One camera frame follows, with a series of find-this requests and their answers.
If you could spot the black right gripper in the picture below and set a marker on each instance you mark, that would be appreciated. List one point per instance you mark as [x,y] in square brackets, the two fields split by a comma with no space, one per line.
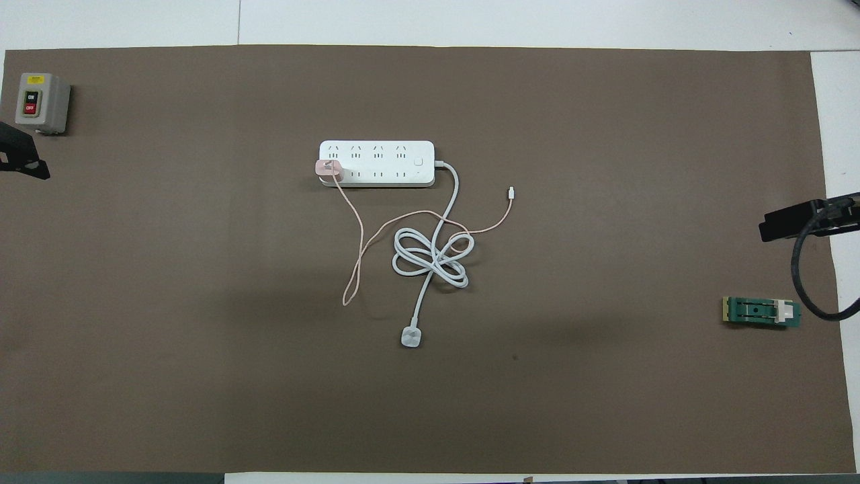
[793,222]

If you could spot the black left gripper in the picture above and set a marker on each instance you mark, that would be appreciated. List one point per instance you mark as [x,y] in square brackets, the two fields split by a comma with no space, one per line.
[17,151]

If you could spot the pink charger adapter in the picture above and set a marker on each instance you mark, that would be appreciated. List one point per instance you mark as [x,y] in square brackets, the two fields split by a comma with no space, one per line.
[329,169]

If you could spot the white power strip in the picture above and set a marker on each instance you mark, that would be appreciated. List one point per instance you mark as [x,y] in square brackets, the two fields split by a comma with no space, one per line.
[390,165]

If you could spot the brown table mat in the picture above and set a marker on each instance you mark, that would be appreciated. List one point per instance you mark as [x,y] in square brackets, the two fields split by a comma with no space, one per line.
[605,403]

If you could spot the grey on-off switch box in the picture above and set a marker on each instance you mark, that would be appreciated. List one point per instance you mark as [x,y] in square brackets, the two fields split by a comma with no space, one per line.
[47,107]

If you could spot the green knife switch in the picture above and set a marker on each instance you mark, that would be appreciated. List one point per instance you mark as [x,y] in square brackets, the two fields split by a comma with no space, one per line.
[759,311]

